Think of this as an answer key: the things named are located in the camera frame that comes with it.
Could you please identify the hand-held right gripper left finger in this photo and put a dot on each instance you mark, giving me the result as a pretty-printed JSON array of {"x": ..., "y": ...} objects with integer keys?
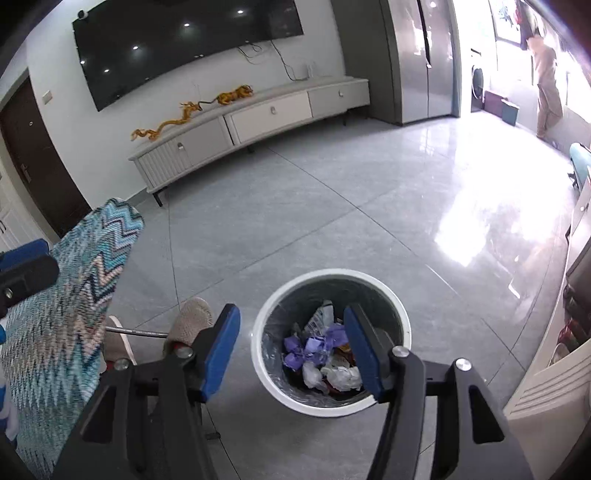
[{"x": 221, "y": 350}]

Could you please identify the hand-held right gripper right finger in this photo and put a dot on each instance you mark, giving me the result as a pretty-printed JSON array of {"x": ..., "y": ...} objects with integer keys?
[{"x": 362, "y": 355}]

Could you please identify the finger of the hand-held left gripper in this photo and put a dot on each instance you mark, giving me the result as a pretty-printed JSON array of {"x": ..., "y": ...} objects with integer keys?
[{"x": 32, "y": 277}]

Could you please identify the pile of wrappers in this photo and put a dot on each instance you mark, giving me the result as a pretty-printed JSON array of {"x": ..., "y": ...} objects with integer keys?
[{"x": 341, "y": 376}]

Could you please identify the purple wrapper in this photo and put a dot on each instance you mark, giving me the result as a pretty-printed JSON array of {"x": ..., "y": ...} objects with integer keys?
[{"x": 309, "y": 350}]

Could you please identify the white blue carton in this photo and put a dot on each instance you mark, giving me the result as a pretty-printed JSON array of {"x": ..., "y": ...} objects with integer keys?
[{"x": 323, "y": 316}]

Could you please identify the grey white trash can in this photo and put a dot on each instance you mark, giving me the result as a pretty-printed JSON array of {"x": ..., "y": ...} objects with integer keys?
[{"x": 323, "y": 410}]

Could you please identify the zigzag knitted blanket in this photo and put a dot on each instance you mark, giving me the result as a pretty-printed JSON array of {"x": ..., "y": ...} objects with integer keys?
[{"x": 69, "y": 300}]

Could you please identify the beige knitted slipper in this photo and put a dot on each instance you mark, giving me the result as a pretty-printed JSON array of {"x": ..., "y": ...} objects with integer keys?
[{"x": 191, "y": 318}]

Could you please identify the metal stool bar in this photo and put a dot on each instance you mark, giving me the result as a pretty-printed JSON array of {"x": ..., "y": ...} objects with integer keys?
[{"x": 138, "y": 331}]

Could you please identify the dark brown door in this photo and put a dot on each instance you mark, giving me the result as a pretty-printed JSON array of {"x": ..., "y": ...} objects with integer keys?
[{"x": 41, "y": 166}]

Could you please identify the white coffee table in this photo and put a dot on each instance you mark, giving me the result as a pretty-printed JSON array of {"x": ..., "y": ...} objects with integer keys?
[{"x": 554, "y": 369}]

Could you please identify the golden dragon figurine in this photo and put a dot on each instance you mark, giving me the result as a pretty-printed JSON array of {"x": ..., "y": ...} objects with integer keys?
[{"x": 171, "y": 122}]

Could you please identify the white television cabinet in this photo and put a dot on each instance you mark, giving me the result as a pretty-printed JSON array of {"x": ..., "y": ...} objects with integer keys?
[{"x": 249, "y": 120}]

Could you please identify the golden tiger figurine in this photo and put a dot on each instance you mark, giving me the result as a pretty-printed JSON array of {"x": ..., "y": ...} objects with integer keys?
[{"x": 233, "y": 94}]

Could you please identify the teal bucket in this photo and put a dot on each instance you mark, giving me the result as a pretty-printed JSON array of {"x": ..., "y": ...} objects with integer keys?
[{"x": 510, "y": 113}]

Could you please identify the purple storage box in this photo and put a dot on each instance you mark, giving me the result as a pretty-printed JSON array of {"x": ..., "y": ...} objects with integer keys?
[{"x": 491, "y": 99}]

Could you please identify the teal sofa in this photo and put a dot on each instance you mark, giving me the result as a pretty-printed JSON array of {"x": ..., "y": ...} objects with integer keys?
[{"x": 579, "y": 166}]

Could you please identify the white power strip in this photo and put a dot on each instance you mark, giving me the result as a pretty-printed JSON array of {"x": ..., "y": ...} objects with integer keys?
[{"x": 308, "y": 71}]

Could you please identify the washing machine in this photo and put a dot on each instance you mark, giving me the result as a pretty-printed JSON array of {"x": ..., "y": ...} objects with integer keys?
[{"x": 478, "y": 83}]

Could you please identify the grey refrigerator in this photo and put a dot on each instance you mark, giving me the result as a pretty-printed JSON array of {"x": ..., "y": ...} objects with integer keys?
[{"x": 415, "y": 55}]

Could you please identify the row of hanging clothes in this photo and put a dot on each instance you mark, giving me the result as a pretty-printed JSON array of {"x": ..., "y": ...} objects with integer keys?
[{"x": 521, "y": 18}]

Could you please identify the light switch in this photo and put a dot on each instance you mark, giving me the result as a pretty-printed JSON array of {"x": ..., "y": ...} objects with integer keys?
[{"x": 47, "y": 97}]

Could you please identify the wall-mounted black television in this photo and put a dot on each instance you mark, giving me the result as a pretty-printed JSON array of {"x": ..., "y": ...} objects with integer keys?
[{"x": 184, "y": 46}]

